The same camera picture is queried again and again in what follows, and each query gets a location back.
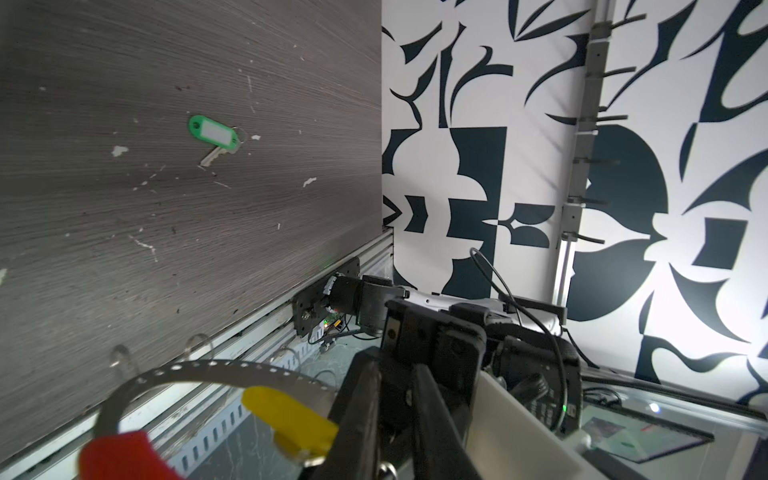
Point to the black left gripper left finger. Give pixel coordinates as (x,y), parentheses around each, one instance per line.
(354,453)

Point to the red capped key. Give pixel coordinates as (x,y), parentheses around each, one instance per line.
(124,456)

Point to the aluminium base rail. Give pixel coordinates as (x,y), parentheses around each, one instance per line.
(55,456)

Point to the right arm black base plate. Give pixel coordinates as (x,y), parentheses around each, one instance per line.
(310,305)

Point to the grey wall hook rack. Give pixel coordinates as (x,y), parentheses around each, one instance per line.
(591,114)

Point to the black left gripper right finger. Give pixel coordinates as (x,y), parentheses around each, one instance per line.
(438,452)

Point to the green capped key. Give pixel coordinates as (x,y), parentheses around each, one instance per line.
(223,139)

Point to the yellow capped key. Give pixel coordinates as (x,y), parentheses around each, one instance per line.
(299,433)

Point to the white slotted cable duct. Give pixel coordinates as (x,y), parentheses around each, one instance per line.
(222,444)

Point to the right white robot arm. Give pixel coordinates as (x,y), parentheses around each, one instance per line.
(540,370)

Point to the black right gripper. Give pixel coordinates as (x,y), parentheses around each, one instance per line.
(450,342)

